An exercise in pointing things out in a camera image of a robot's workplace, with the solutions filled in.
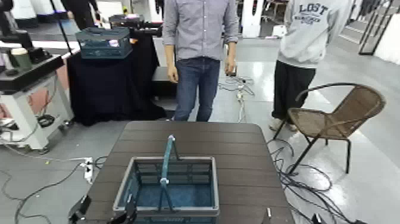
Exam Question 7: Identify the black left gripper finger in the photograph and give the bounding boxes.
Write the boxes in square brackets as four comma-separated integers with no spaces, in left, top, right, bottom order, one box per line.
[107,194,138,224]
[68,194,92,224]

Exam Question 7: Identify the blue folding crate with handle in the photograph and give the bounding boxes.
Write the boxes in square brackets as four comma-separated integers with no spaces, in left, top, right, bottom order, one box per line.
[112,134,220,224]

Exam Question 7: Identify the dark blue plastic crate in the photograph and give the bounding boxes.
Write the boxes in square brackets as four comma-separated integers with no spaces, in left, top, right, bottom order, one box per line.
[76,27,133,60]

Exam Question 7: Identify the white power strip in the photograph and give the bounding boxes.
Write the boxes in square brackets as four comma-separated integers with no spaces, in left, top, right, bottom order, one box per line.
[83,157,94,183]

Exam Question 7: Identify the brown wicker metal chair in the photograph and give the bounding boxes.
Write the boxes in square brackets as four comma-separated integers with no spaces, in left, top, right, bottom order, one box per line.
[272,82,387,175]

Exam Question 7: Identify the white cart with black top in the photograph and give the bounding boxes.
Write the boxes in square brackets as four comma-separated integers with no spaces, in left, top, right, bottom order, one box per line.
[0,54,76,151]

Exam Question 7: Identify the table with black cloth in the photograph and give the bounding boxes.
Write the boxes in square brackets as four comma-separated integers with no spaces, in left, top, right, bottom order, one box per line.
[67,29,168,126]

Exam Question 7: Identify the black desk device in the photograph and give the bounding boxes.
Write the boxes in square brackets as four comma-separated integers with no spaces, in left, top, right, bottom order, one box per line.
[28,46,52,63]

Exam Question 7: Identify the green cup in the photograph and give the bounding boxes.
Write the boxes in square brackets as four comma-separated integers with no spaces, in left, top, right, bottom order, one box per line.
[11,47,32,70]

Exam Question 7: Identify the black thin pole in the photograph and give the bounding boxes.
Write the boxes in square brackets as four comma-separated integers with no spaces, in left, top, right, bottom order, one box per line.
[49,0,73,55]

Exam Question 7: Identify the person in grey LOST hoodie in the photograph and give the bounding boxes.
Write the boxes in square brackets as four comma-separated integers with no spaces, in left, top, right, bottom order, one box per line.
[269,0,354,132]

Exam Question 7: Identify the black equipment on cloth table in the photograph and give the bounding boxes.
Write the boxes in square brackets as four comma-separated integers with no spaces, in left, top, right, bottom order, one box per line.
[108,14,163,37]

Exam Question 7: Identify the person in black clothes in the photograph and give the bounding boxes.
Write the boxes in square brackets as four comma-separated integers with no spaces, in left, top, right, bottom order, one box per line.
[61,0,102,30]

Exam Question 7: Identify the white pillar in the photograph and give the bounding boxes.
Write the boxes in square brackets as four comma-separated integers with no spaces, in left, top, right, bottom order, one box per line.
[242,0,265,39]

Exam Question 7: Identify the person in grey shirt, jeans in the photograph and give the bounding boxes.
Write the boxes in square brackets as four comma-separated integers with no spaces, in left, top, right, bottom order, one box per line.
[162,0,240,122]

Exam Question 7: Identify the black floor cable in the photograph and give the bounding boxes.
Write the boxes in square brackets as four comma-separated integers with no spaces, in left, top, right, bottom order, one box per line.
[0,162,87,224]

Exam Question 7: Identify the dark tangled cable bundle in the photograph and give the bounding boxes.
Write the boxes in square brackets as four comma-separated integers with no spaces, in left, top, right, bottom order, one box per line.
[267,137,370,224]

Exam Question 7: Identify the black coiled cable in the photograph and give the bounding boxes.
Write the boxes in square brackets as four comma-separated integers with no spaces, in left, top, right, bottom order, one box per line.
[36,114,57,128]

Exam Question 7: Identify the grey and white cable pile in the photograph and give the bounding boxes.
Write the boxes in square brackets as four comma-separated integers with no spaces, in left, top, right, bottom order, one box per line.
[218,74,255,123]

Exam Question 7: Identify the black metal frame stand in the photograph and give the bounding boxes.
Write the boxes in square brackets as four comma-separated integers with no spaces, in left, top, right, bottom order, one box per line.
[358,0,395,57]

